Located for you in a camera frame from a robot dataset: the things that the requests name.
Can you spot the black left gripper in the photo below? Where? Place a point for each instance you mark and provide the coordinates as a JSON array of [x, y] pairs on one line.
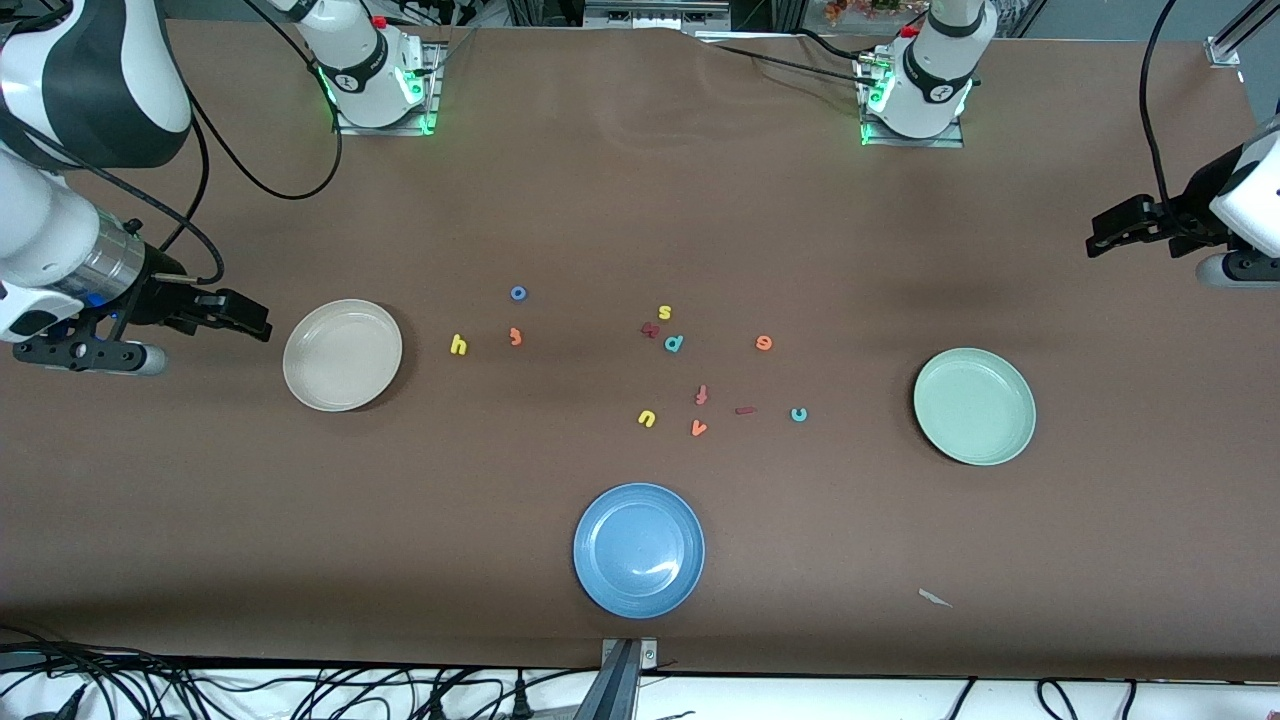
[[1184, 219]]

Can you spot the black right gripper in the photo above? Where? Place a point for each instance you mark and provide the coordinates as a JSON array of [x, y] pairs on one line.
[[167, 296]]

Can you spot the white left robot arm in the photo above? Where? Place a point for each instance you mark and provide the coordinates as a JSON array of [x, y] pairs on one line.
[[940, 70]]

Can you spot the beige brown plate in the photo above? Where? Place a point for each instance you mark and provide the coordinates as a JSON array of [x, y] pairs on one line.
[[342, 355]]

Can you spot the light green plate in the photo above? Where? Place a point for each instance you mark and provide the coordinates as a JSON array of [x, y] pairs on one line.
[[975, 406]]

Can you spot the orange artificial flowers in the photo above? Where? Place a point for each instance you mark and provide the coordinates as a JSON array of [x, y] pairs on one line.
[[860, 10]]

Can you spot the brown table cover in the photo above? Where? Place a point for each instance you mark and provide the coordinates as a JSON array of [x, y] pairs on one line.
[[600, 200]]

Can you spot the white paper scrap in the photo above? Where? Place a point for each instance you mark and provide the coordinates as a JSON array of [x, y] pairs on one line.
[[935, 598]]

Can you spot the blue plate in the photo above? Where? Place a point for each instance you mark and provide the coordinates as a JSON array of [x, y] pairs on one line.
[[639, 550]]

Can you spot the grey metal box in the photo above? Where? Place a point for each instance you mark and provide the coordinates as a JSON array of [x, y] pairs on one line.
[[650, 15]]

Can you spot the aluminium frame post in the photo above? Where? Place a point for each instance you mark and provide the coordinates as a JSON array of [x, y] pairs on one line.
[[1235, 35]]

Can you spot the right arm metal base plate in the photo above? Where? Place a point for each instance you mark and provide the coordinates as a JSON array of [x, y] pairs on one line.
[[385, 130]]

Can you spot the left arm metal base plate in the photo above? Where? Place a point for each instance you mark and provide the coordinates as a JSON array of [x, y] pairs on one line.
[[910, 143]]

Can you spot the black frame post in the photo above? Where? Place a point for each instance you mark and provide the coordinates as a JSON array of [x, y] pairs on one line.
[[765, 12]]

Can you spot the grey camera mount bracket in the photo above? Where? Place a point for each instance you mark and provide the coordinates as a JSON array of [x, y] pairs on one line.
[[620, 680]]

